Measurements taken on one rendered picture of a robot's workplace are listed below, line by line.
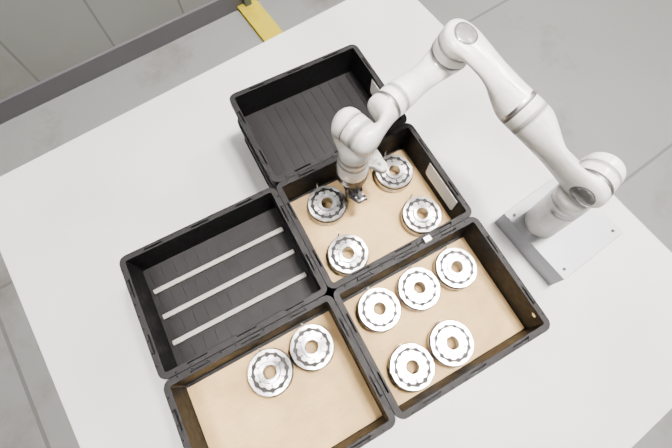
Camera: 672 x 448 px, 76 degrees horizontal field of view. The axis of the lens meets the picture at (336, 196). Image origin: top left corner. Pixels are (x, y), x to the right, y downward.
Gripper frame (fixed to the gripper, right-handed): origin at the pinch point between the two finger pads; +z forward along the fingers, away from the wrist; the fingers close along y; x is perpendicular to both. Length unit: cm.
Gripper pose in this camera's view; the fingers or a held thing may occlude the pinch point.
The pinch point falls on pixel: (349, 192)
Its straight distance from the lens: 115.0
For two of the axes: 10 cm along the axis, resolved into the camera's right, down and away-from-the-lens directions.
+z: -0.1, 3.8, 9.2
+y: 4.7, 8.2, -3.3
